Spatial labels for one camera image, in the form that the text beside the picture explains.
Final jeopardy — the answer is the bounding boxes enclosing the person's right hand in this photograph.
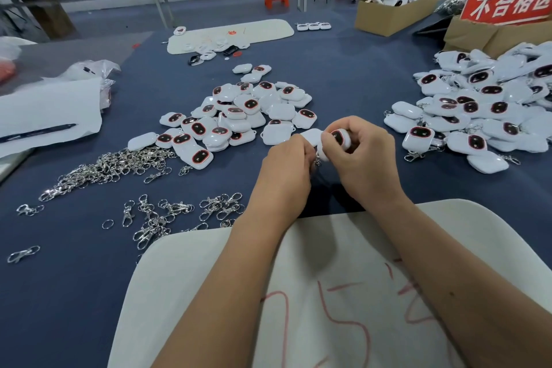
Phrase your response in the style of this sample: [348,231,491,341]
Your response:
[321,116,411,213]

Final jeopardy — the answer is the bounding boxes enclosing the person's left hand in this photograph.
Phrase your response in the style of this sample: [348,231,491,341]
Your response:
[244,134,319,235]

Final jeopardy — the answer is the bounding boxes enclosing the white tag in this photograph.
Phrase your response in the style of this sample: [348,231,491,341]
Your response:
[331,128,354,154]

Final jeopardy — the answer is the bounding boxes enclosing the person's left forearm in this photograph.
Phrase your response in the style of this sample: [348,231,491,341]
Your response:
[154,218,298,368]

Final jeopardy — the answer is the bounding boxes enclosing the person's right forearm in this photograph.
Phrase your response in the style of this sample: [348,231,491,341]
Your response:
[375,193,552,368]

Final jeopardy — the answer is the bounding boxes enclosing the white foam board red marks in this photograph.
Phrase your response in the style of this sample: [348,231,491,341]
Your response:
[108,198,552,368]

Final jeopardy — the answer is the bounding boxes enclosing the long white foam board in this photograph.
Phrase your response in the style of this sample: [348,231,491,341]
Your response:
[166,19,296,56]

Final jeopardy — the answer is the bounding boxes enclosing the flat brown cardboard box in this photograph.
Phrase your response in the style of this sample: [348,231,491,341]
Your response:
[443,16,552,58]

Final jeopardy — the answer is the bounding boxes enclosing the white paper sheet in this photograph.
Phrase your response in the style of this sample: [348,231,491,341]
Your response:
[0,79,103,159]

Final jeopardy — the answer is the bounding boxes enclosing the black pen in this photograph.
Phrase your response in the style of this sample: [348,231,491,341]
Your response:
[0,124,77,144]

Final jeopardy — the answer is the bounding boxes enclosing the orange bag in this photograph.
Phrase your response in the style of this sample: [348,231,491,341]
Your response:
[0,60,17,84]

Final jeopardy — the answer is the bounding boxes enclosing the white plastic bag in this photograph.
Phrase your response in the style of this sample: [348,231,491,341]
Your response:
[0,36,37,61]

